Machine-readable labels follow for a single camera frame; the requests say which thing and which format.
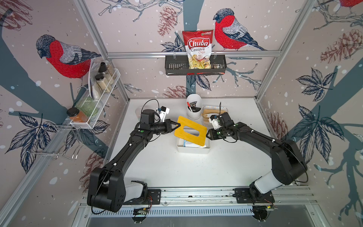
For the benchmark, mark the metal wire hook rack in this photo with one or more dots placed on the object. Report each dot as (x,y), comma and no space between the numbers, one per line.
(66,144)

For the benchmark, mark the beige spice bottle front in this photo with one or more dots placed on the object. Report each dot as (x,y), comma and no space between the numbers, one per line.
(103,83)

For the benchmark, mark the white pen holder cup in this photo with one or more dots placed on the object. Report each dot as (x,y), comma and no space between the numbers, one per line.
(194,105)

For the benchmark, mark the clear plastic tissue box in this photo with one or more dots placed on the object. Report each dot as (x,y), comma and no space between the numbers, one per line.
(206,120)

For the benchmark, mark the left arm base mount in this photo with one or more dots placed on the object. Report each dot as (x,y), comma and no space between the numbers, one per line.
(138,193)

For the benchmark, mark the red Chuba chips bag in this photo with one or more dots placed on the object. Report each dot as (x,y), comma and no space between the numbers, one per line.
(198,46)

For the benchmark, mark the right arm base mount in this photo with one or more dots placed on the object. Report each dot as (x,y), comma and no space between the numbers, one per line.
(245,195)

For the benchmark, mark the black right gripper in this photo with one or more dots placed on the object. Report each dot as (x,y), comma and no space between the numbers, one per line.
(211,135)

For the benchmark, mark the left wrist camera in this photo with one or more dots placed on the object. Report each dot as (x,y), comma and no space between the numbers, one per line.
(163,111)

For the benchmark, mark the white rectangular bin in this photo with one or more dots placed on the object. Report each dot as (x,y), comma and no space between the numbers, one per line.
(181,149)

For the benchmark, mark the yellow plastic lid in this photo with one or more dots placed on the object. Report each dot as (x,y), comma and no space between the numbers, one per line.
(191,131)

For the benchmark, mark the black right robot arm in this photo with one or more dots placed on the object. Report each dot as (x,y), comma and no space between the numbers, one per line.
(287,163)

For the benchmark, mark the black wire wall basket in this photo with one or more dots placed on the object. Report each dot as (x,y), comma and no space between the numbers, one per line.
(179,66)

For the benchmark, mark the beige spice bottle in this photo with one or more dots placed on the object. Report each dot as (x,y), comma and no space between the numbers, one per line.
(104,70)
(103,83)

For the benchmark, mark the blue white tissue pack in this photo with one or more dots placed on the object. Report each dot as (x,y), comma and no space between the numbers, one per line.
(189,144)

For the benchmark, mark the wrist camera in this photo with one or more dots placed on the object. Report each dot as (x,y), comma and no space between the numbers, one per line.
(163,111)
(221,121)

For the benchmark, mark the white wire spice rack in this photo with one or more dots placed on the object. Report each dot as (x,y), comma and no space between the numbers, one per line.
(96,93)

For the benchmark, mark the green jar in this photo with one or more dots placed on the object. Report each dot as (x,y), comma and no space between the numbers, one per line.
(88,106)

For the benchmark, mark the bamboo tissue box lid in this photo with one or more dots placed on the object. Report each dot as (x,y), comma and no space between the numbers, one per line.
(207,113)

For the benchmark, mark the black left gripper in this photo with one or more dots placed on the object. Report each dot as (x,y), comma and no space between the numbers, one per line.
(167,123)

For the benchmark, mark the orange spice jar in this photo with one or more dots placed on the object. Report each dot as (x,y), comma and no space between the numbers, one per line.
(76,115)

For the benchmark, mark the beige spice bottle back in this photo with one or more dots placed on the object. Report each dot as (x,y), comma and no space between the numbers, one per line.
(104,70)

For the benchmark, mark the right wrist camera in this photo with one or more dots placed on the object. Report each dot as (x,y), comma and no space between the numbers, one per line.
(221,121)

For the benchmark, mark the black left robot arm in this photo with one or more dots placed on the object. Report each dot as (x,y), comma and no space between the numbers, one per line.
(107,189)

